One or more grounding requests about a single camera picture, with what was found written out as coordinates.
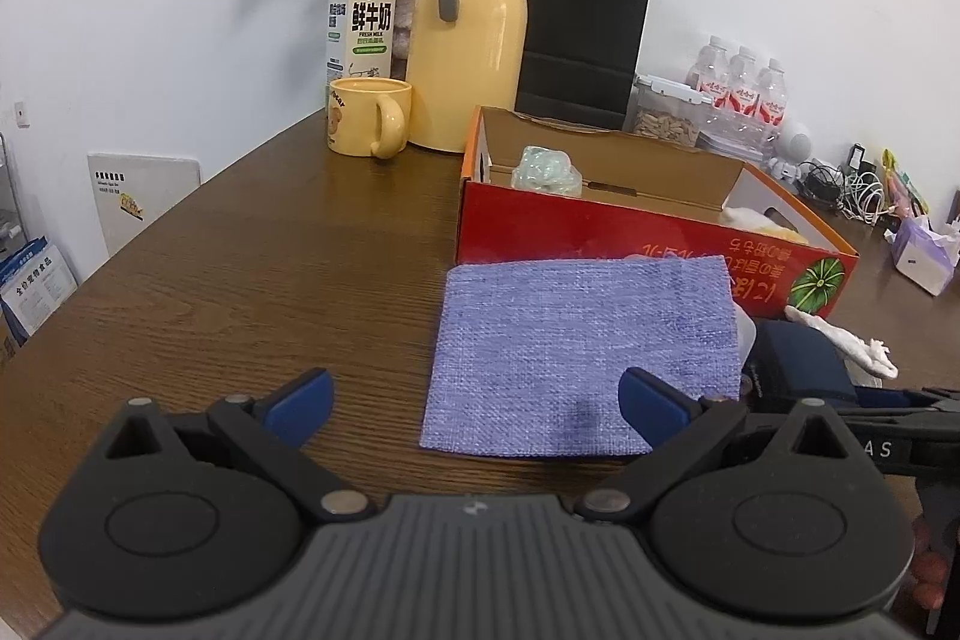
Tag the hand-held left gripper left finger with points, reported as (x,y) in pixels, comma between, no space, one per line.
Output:
(300,407)

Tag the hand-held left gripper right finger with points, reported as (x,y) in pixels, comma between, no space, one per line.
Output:
(652,407)

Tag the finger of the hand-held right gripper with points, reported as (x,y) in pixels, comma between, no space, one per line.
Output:
(900,404)

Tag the blue woven cloth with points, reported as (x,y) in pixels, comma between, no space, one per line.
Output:
(570,340)

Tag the navy fabric pouch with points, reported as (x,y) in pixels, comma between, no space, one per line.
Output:
(799,359)

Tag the white plastic cup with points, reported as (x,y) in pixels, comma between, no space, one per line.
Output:
(744,334)

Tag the red cardboard box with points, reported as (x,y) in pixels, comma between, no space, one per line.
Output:
(600,235)

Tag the red round object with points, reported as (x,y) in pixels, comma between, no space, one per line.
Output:
(930,565)

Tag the purple tissue pack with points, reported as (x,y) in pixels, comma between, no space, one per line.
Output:
(926,250)

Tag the white and yellow plush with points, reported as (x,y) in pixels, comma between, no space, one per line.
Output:
(765,224)

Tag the yellow green packet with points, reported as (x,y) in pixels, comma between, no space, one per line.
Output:
(904,183)

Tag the black charger plug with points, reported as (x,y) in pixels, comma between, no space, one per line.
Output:
(860,159)

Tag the crumpled green clear plastic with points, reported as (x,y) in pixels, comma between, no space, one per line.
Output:
(546,169)

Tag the white board with sticker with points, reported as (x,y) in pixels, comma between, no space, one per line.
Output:
(142,197)

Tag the white robot figurine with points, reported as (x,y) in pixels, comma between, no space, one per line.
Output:
(793,149)

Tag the blue white printed bags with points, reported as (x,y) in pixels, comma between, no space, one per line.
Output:
(34,295)

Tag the clear lidded food container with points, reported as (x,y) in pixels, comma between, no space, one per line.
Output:
(671,115)

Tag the yellow mug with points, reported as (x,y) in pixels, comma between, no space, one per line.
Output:
(360,119)

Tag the red label water bottle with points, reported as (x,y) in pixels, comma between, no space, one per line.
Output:
(742,81)
(772,96)
(711,74)

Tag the white milk carton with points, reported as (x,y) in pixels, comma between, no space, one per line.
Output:
(364,33)

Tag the black paper bag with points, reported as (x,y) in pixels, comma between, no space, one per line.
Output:
(577,33)

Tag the yellow thermos jug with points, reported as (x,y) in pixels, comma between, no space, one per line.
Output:
(465,55)

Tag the white wall outlet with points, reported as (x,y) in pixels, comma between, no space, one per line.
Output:
(22,115)

